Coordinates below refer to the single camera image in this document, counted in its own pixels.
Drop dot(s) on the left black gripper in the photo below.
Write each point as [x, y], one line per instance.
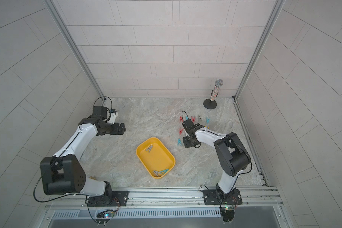
[116, 130]

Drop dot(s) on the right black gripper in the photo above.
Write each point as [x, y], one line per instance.
[186, 144]

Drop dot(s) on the yellow plastic storage box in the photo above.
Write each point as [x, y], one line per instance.
[160, 158]

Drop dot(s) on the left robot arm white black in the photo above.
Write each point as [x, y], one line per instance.
[62, 173]

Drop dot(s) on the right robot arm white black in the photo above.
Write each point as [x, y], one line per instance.
[232, 155]

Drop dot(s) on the glitter microphone on black stand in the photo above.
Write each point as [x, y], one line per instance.
[210, 103]

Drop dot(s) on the left green circuit board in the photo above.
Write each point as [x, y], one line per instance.
[104, 217]

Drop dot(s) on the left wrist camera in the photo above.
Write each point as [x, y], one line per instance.
[112, 116]

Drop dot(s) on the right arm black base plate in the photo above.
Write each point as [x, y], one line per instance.
[212, 197]

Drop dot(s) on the aluminium mounting rail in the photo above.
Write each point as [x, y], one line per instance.
[169, 197]

